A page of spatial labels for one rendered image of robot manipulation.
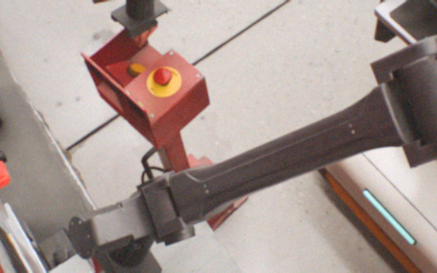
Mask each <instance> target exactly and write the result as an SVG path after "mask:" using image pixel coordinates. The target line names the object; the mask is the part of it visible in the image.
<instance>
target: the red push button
mask: <svg viewBox="0 0 437 273"><path fill-rule="evenodd" d="M172 76H173V75H172V72H171V71H170V70H169V69H167V68H164V67H163V68H159V69H156V70H155V71H154V73H153V81H154V82H155V83H156V84H157V85H161V86H163V87H165V86H167V85H169V82H170V81H171V79H172Z"/></svg>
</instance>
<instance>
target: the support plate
mask: <svg viewBox="0 0 437 273"><path fill-rule="evenodd" d="M193 226H194V227H195V233H196V236H194V237H192V238H188V239H186V240H183V241H180V242H177V243H174V244H171V245H169V246H165V243H164V242H162V243H158V244H156V242H155V241H154V243H153V244H152V246H151V248H150V251H151V252H152V254H153V256H154V257H155V259H156V260H157V262H158V264H159V265H160V266H161V267H162V268H163V271H162V272H161V273H242V272H241V270H240V269H239V268H238V266H237V265H236V263H235V262H234V261H233V259H232V258H231V256H230V255H229V253H228V252H227V251H226V248H225V247H224V245H223V244H222V243H221V241H220V240H218V238H217V236H216V235H215V234H214V233H213V231H212V229H211V228H210V226H209V225H208V224H207V221H206V220H205V221H203V222H201V223H199V224H197V225H193ZM91 271H92V270H91V268H90V265H89V263H88V261H87V260H85V259H82V258H81V257H80V256H79V255H75V256H73V257H71V258H70V259H69V260H67V261H65V262H64V263H63V264H60V265H59V266H57V267H56V268H55V269H53V270H51V271H50V272H49V273H90V272H91Z"/></svg>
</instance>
